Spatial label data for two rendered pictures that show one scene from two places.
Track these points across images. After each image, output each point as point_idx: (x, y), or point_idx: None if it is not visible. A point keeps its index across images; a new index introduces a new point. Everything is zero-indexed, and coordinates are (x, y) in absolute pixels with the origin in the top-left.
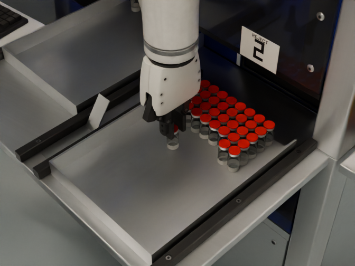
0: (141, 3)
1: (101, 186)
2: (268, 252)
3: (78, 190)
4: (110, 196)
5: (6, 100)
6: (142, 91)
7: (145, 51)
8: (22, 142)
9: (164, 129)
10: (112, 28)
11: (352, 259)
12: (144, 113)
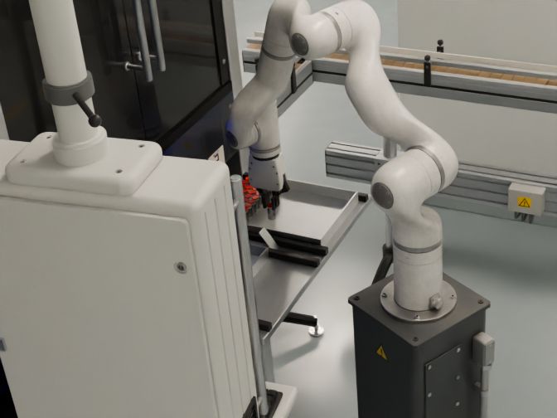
0: (270, 129)
1: (318, 230)
2: None
3: (333, 224)
4: (323, 226)
5: (267, 294)
6: (282, 177)
7: (274, 155)
8: (302, 270)
9: (278, 200)
10: None
11: None
12: (287, 187)
